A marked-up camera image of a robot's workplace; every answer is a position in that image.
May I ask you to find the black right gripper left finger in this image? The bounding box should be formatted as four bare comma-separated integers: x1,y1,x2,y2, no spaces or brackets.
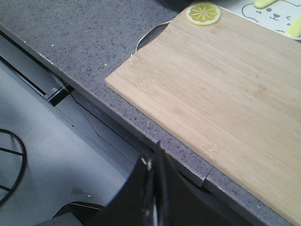
84,154,154,226

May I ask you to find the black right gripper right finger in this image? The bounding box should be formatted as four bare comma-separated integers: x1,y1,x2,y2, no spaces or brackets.
154,141,231,226

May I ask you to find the light blue plate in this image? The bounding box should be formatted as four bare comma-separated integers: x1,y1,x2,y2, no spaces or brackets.
157,0,193,8

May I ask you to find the white bear tray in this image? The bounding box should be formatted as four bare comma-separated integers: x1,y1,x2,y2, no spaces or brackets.
213,0,301,34

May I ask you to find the wooden cutting board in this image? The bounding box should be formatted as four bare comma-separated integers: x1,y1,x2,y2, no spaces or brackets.
105,8,301,226

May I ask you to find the lemon slice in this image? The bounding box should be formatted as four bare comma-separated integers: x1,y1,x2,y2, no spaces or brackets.
186,2,221,26

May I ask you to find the yellow plastic knife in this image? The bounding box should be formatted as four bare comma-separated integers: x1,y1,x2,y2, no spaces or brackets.
285,16,301,38

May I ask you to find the yellow plastic fork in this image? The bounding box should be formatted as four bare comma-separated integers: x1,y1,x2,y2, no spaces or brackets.
253,0,276,8

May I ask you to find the black wire stand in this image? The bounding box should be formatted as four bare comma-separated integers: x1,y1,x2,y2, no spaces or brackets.
0,129,27,205

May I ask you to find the metal board handle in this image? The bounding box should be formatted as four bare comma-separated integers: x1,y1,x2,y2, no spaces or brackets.
130,21,171,56

